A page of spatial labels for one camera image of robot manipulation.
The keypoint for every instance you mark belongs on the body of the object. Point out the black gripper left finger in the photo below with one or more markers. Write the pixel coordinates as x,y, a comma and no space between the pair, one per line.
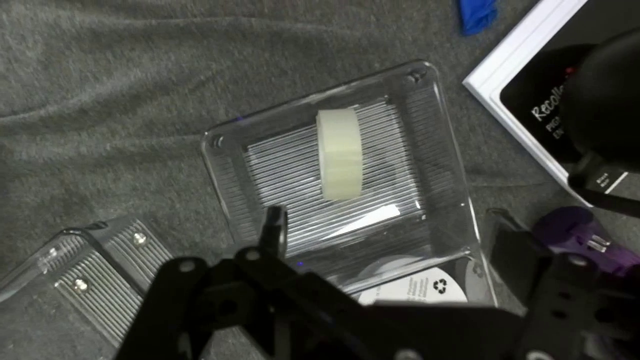
180,301

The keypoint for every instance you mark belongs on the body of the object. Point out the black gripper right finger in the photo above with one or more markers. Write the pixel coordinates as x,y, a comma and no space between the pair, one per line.
560,301

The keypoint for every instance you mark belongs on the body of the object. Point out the clear tape roll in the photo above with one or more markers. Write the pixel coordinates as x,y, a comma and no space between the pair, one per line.
340,155

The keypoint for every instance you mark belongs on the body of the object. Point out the small clear plastic container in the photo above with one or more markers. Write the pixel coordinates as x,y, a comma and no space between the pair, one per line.
86,281

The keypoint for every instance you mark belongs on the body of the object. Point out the large clear plastic clamshell container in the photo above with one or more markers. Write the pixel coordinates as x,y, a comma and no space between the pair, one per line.
281,173

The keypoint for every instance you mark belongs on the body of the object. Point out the purple umbrella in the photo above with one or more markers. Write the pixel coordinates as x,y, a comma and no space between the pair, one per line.
576,232

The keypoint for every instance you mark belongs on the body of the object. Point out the grey tablecloth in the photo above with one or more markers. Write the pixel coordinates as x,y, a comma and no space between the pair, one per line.
133,101

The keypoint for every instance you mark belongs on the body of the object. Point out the black box with white edge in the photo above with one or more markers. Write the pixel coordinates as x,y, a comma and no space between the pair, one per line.
527,87

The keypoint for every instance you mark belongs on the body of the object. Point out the small blue plastic clip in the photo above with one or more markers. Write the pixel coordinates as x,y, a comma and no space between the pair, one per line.
476,12

